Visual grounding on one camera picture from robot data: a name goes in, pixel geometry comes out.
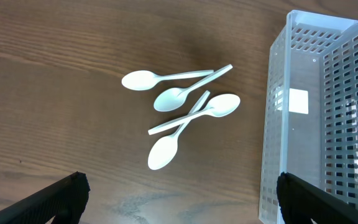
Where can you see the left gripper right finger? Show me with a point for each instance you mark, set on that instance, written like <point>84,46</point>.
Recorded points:
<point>301,202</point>

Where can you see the white spoon bowl right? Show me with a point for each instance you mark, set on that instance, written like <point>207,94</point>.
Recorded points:
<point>218,106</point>

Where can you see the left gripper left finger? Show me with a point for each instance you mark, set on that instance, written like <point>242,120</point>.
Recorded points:
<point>62,202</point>

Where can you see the white spoon upper left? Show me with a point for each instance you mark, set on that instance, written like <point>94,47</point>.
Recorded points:
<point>144,80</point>

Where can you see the white label sticker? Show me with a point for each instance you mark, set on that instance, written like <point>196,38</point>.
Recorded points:
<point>298,101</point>

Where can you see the white spoon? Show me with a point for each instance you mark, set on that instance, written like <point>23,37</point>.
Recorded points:
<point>144,80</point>
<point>174,98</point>

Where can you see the white spoon bowl down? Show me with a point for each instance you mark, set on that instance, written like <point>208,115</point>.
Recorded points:
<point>164,150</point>

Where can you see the clear perforated plastic basket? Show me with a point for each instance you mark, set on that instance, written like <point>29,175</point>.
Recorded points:
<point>319,54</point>

